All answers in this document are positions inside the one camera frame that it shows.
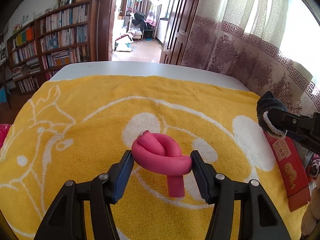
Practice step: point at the wooden door frame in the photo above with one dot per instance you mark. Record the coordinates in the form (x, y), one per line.
(105, 28)

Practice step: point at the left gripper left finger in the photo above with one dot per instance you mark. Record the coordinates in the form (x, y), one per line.
(65, 218)

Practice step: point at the pink leopard sock ball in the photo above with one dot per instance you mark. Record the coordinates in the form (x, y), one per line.
(314, 169)

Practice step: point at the wooden bookshelf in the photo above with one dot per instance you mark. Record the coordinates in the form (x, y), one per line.
(47, 44)

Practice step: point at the red tin box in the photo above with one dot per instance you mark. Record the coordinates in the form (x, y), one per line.
(292, 171)

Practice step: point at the patterned curtain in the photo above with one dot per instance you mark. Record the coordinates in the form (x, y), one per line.
(268, 45)

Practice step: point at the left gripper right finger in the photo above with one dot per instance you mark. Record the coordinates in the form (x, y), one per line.
(259, 218)

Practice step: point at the yellow white towel mat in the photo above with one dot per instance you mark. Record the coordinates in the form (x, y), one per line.
(76, 129)

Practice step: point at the black sock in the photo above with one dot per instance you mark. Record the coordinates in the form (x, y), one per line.
(268, 108)

